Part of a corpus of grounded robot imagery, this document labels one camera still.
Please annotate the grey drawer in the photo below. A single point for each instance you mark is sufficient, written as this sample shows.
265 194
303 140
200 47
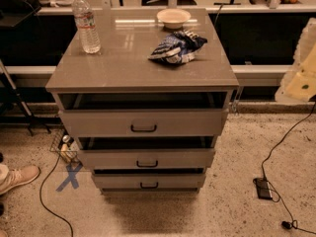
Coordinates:
145 114
149 179
147 152

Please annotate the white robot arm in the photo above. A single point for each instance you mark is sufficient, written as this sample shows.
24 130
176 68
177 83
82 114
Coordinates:
298 84

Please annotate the grey drawer cabinet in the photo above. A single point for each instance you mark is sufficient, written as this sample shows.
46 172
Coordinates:
128 37

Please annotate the blue white chip bag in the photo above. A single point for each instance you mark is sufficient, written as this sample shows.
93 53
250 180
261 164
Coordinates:
179 47

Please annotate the white paper bowl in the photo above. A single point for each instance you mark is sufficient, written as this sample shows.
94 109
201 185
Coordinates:
173 18

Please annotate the blue tape cross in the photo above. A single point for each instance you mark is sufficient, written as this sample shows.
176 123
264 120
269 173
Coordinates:
72 171

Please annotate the clear plastic water bottle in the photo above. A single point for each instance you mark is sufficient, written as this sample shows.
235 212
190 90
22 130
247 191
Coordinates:
86 26

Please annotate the black power adapter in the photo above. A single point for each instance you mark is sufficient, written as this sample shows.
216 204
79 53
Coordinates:
263 189

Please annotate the black tripod stand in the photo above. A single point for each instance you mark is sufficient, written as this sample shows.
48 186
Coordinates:
31 119

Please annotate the tan shoe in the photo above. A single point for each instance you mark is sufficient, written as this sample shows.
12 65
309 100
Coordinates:
10 179

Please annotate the wire basket with items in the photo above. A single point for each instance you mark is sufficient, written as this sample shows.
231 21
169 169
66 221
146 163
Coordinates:
65 147

